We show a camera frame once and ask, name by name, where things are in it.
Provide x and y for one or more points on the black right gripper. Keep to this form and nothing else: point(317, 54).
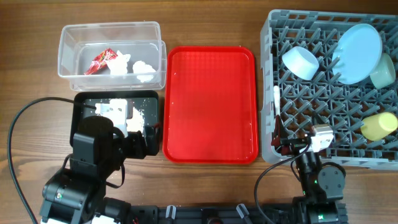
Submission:
point(294, 147)

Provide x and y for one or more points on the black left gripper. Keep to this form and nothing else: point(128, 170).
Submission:
point(141, 149)

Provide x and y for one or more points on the white plastic spoon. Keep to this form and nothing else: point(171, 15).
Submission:
point(276, 90)

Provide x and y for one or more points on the light blue bowl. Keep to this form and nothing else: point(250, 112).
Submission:
point(301, 62)

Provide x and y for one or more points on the white napkin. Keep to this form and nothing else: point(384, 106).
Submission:
point(143, 71)

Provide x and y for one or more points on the yellow plastic cup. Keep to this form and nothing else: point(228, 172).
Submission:
point(378, 126)

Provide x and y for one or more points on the light blue plate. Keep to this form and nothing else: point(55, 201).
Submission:
point(357, 54)

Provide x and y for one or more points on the mint green bowl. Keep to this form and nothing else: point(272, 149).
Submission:
point(384, 74)

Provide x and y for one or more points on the rice and food scraps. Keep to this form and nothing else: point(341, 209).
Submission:
point(141, 112)

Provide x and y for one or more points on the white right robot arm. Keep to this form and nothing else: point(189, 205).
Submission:
point(322, 182)

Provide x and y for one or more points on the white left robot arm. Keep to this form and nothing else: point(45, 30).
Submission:
point(78, 188)

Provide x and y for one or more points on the grey dishwasher rack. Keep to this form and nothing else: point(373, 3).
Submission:
point(342, 106)

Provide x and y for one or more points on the clear plastic waste bin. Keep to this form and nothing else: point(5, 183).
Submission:
point(81, 43)

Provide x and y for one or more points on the red serving tray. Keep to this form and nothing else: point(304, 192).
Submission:
point(210, 109)

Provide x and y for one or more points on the crumpled white tissue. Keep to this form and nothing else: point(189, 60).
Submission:
point(118, 65)

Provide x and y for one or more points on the red snack wrapper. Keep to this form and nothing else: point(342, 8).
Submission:
point(99, 62)

